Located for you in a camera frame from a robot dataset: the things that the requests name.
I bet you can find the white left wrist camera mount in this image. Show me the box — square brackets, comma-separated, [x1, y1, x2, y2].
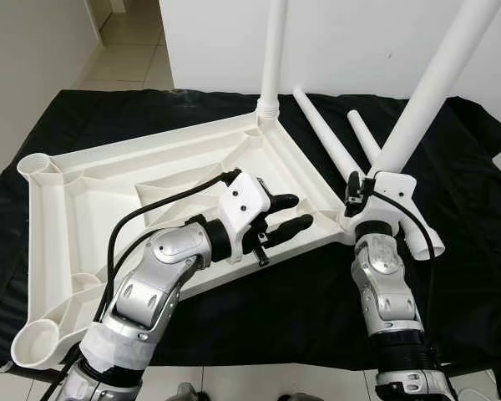
[215, 170, 272, 239]

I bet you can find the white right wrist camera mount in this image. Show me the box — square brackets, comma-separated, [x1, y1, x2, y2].
[342, 171, 418, 239]

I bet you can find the grey robot foot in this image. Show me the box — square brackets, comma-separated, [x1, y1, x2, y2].
[177, 383, 200, 401]
[280, 391, 322, 401]

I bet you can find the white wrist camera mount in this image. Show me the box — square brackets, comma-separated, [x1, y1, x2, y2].
[342, 171, 418, 239]
[215, 170, 272, 239]

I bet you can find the black table frame leg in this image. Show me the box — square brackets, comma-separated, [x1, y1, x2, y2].
[0, 361, 34, 378]

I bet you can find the grey left robot foot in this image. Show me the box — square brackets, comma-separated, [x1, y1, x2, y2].
[177, 383, 200, 401]

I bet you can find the white plastic table top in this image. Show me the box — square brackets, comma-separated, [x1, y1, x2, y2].
[10, 113, 356, 370]

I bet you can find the black table cloth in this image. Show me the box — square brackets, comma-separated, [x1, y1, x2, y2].
[0, 88, 501, 368]

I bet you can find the grey right robot foot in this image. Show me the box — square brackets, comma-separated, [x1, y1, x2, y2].
[280, 391, 322, 401]

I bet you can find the white tapered table leg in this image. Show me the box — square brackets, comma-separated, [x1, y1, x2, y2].
[292, 88, 360, 180]
[367, 0, 501, 180]
[257, 0, 289, 124]
[347, 109, 446, 261]

